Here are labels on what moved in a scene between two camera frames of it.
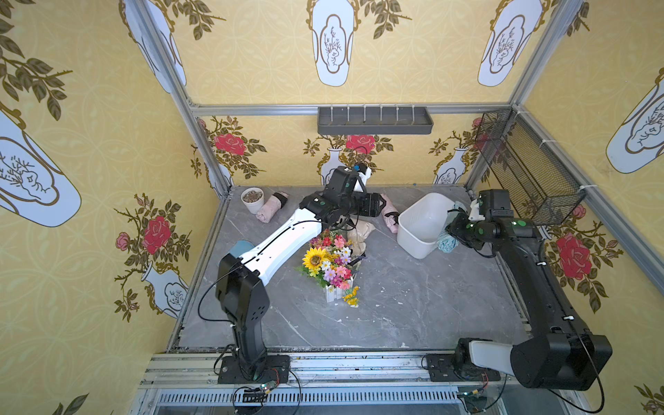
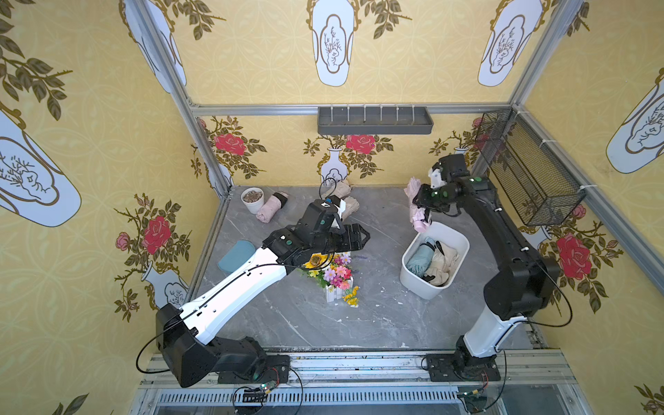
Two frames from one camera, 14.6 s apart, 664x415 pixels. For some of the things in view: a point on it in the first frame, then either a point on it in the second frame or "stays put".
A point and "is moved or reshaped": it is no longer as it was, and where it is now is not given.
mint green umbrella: (446, 242) -> (421, 258)
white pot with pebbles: (253, 199) stays put
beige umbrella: (357, 233) is moved or reshaped
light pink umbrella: (271, 206) stays put
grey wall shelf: (373, 120) stays put
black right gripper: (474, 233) -> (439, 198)
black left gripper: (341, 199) -> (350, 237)
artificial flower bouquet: (327, 260) stays put
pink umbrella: (389, 220) -> (417, 214)
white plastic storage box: (422, 224) -> (433, 260)
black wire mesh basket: (535, 184) stays put
